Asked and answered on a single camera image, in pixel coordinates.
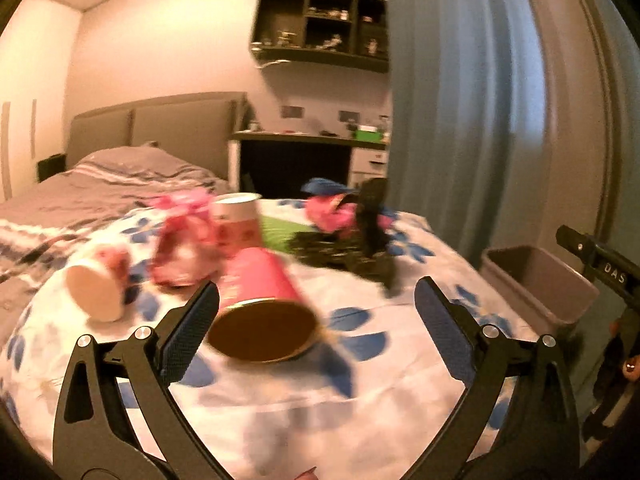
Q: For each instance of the grey upholstered headboard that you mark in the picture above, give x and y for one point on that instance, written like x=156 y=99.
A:
x=195 y=127

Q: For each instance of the black crumpled plastic bag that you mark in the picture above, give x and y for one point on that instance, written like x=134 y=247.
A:
x=365 y=255

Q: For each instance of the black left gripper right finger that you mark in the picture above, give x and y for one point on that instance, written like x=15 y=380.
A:
x=538 y=438

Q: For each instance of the white paper cup lying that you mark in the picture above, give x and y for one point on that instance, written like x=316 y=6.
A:
x=97 y=281

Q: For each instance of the dark wall shelf unit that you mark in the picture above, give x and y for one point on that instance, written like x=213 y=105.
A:
x=347 y=33

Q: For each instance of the green box on desk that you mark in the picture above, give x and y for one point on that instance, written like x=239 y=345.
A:
x=368 y=135

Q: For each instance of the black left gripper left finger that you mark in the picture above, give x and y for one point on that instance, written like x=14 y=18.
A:
x=93 y=436

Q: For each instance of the pink patterned paper cup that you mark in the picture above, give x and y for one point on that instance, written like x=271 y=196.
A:
x=236 y=222

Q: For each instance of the grey striped bed blanket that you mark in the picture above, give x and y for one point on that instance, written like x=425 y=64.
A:
x=75 y=199

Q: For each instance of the blue grey curtain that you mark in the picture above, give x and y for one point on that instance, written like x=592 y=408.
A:
x=514 y=117

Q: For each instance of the red snack wrapper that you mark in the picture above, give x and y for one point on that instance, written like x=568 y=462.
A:
x=186 y=250

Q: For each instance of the white blue floral duvet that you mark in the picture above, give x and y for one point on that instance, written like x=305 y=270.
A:
x=307 y=367

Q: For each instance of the pink crumpled plastic bag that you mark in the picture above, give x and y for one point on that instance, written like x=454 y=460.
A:
x=345 y=215

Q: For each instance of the green fuzzy cloth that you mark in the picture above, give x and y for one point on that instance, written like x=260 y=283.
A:
x=277 y=233

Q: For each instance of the dark desk with white drawers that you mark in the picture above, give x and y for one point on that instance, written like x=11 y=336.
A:
x=277 y=165

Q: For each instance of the black bedside table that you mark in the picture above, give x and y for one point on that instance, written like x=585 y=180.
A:
x=50 y=166

